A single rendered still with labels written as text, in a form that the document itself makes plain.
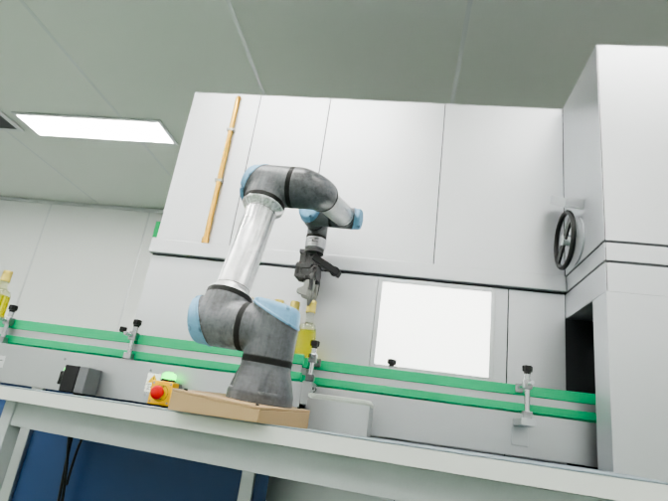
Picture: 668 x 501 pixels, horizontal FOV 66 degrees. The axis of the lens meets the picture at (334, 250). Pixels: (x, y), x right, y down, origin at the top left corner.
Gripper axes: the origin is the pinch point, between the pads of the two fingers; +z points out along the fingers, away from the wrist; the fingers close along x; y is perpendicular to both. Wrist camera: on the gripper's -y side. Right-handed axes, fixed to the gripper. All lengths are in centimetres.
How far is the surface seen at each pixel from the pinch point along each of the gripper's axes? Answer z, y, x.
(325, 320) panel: 3.1, -2.7, -12.1
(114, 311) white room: -42, 288, -282
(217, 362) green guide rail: 25.5, 23.4, 16.3
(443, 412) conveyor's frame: 31, -48, 1
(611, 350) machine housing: 9, -92, 13
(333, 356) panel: 15.8, -7.4, -12.6
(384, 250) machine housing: -27.8, -20.9, -17.0
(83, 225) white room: -132, 352, -276
